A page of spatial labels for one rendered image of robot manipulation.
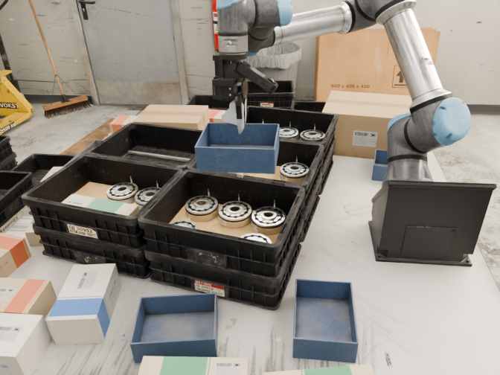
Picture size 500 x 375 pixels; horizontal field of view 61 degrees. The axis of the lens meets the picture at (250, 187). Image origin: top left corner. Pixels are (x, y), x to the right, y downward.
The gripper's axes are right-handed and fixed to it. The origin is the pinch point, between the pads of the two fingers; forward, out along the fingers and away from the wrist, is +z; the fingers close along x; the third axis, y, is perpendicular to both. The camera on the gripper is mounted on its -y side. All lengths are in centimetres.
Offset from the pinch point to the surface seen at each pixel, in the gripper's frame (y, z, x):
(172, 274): 17.8, 38.6, 16.8
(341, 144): -30, 28, -73
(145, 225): 23.3, 21.9, 18.7
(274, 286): -11.9, 34.8, 22.7
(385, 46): -70, 10, -297
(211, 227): 9.3, 29.5, 4.4
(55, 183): 62, 21, -1
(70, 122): 228, 80, -262
